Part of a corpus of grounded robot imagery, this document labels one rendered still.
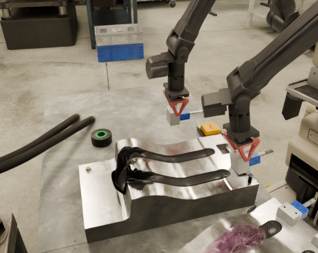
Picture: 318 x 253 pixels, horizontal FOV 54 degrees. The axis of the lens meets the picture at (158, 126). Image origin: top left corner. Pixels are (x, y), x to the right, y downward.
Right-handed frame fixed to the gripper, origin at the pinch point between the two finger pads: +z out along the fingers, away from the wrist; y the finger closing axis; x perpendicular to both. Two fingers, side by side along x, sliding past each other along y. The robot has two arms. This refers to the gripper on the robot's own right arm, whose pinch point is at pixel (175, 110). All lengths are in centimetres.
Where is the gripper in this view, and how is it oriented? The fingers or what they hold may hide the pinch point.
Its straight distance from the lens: 111.9
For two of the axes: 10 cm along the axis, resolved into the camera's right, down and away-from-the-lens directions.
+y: 2.6, 5.4, -8.0
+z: 0.2, 8.3, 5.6
